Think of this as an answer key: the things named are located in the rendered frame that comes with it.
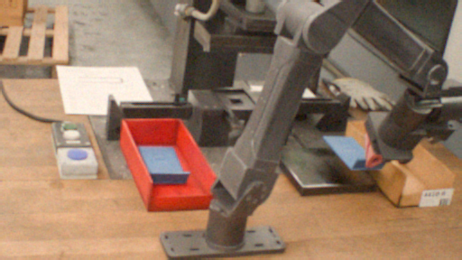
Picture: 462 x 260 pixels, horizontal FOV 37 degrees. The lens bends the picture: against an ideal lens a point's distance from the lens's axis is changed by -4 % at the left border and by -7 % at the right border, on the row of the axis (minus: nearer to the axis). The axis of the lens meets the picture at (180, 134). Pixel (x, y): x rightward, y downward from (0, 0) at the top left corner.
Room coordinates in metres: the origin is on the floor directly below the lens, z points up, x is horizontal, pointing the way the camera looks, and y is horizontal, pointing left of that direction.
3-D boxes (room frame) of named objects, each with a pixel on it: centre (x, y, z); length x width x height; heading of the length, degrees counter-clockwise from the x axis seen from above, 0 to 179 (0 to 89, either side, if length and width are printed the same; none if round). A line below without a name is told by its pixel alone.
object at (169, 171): (1.21, 0.03, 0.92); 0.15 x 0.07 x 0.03; 15
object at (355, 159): (1.25, -0.34, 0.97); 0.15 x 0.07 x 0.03; 17
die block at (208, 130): (1.40, -0.12, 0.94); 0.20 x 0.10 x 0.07; 108
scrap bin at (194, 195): (1.18, 0.02, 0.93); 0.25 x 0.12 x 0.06; 18
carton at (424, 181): (1.30, -0.45, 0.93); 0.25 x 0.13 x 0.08; 18
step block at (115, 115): (1.32, 0.12, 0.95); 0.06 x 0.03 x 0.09; 108
